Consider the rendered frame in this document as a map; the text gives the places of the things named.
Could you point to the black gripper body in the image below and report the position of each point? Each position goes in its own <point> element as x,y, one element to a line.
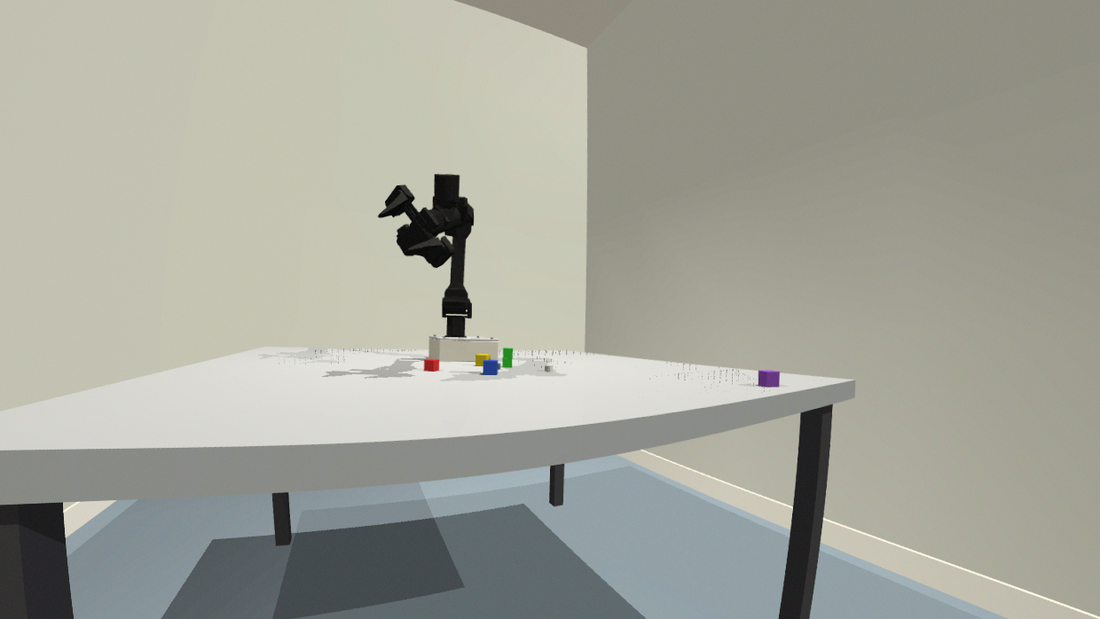
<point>427,224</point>

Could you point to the purple cube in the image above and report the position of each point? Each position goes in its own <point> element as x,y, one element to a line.
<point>768,378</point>

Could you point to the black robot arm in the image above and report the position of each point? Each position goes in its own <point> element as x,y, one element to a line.
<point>455,300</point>

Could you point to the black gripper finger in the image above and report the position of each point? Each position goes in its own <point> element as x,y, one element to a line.
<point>397,201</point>
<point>430,249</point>

